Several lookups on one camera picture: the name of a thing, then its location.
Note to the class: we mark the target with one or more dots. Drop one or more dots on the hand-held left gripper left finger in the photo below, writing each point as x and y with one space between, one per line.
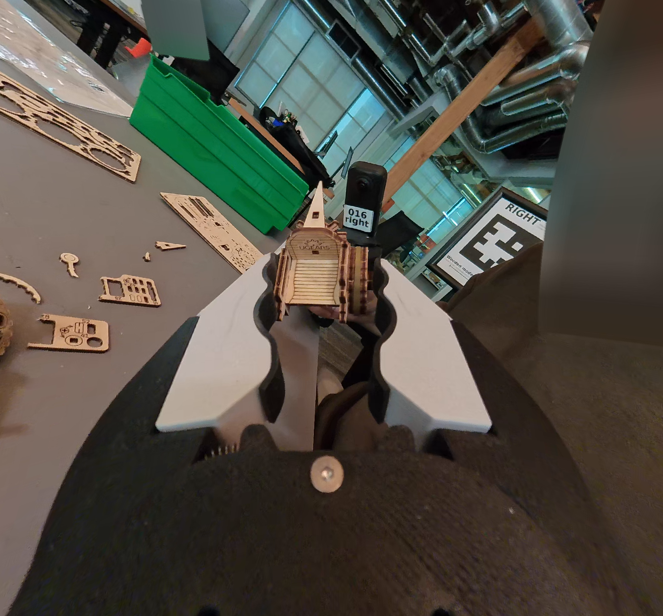
222 357

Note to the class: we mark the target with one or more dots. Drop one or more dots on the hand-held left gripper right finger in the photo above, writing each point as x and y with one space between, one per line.
435 367

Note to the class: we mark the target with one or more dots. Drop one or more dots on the pointed wooden part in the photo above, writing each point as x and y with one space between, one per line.
315 209

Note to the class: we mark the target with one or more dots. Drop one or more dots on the small wooden model assembly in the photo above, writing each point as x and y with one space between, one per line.
316 274

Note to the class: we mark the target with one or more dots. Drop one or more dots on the grey desk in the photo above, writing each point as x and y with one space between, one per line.
77 212

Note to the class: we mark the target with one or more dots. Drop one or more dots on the black backpack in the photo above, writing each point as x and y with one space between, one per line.
290 140

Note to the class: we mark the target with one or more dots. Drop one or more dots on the slotted rectangular wooden piece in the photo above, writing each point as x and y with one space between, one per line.
129 291

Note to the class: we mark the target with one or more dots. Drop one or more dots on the triangular wooden piece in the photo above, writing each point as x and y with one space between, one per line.
171 246

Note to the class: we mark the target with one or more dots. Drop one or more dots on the wooden sheet with small cutouts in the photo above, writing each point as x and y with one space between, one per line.
212 228

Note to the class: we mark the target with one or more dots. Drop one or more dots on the framed marker sign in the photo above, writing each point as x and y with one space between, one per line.
497 243

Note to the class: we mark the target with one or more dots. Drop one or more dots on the wooden piece with tab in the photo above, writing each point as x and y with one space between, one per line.
77 336

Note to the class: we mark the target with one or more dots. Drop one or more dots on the green plastic bin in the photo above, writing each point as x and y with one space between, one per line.
217 145

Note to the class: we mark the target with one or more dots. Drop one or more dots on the key-shaped wooden piece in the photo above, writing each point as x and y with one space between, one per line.
70 263

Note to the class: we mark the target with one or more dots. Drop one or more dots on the metal ventilation ducts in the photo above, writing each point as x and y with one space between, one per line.
523 93

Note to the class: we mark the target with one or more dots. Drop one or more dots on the black monitor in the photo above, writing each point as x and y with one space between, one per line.
217 72

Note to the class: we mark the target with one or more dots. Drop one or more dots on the curved toothed wooden piece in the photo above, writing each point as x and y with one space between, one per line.
23 284

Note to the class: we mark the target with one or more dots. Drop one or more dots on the wooden motorcycle model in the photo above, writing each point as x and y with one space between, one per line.
4 328

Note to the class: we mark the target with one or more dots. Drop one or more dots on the orange object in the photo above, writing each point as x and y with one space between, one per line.
140 49

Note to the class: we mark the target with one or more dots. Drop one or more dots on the wooden sheet with round cutouts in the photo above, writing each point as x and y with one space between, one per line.
62 124

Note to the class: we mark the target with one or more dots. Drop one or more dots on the instruction booklet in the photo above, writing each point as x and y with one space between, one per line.
46 52

